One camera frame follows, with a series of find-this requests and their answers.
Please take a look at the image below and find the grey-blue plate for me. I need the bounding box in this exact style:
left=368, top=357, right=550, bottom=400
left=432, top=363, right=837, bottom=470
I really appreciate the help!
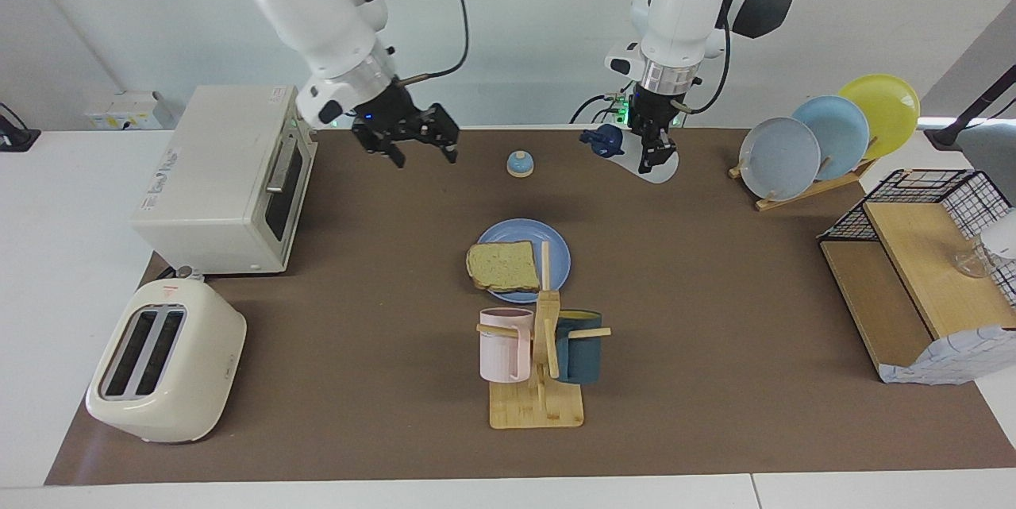
left=738, top=118, right=821, bottom=202

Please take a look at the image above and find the cream two-slot toaster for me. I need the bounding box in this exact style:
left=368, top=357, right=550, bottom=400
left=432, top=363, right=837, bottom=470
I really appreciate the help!
left=85, top=264, right=248, bottom=445

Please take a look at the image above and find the translucent squeeze bottle blue cap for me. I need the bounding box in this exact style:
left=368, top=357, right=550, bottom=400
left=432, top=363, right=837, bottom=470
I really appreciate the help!
left=579, top=124, right=680, bottom=184

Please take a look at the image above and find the toasted bread slice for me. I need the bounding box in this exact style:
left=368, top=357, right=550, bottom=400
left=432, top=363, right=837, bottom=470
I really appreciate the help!
left=466, top=241, right=542, bottom=293

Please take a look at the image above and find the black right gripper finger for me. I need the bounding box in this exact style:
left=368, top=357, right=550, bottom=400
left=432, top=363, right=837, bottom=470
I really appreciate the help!
left=371, top=137, right=408, bottom=170
left=419, top=102, right=462, bottom=165

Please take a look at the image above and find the yellow plate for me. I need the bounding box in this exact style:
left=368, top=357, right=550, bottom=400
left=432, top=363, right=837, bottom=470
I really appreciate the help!
left=837, top=74, right=922, bottom=160

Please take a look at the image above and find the blue round plate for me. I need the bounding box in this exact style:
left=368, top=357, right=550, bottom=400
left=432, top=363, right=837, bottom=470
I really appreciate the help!
left=476, top=219, right=572, bottom=304

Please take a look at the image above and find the grey rounded object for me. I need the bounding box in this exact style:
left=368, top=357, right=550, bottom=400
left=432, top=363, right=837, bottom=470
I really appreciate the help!
left=956, top=120, right=1016, bottom=202

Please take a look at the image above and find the wooden plate rack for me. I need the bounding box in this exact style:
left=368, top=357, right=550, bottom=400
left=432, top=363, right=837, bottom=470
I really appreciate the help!
left=729, top=136, right=878, bottom=212

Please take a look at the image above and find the white wall socket box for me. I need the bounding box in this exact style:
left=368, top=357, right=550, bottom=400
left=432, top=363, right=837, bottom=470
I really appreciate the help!
left=83, top=90, right=175, bottom=131

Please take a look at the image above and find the dark teal mug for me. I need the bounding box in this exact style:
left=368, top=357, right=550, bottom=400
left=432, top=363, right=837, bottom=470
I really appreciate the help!
left=553, top=310, right=604, bottom=383

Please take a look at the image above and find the wooden shelf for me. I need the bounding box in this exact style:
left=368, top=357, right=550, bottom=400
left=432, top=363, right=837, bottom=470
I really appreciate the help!
left=819, top=199, right=1016, bottom=383

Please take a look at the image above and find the white toaster oven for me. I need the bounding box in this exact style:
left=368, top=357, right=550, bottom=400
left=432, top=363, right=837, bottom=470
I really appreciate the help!
left=131, top=84, right=318, bottom=276

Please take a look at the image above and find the black clamp base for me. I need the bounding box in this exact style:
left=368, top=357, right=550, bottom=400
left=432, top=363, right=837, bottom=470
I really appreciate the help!
left=0, top=102, right=40, bottom=152

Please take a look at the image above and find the brown table mat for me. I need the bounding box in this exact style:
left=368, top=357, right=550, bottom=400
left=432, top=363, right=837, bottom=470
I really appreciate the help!
left=44, top=126, right=1016, bottom=486

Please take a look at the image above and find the clear glass cup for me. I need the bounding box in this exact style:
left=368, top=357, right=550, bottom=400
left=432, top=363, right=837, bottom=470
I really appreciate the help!
left=952, top=245, right=998, bottom=280

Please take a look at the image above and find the light blue plate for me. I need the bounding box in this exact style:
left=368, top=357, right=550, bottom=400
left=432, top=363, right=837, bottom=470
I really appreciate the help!
left=794, top=95, right=871, bottom=180

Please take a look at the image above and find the wooden mug tree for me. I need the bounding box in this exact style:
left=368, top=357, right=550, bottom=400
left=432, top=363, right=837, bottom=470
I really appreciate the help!
left=476, top=239, right=612, bottom=430

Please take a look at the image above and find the black wire basket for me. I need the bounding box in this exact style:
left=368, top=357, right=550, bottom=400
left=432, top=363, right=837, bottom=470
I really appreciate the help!
left=818, top=168, right=1016, bottom=311

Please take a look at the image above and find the pink ribbed mug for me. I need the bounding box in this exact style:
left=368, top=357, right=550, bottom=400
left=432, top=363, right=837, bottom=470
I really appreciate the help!
left=479, top=307, right=534, bottom=383

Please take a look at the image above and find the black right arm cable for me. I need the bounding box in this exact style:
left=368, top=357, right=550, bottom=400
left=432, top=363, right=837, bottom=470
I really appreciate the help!
left=393, top=0, right=471, bottom=91

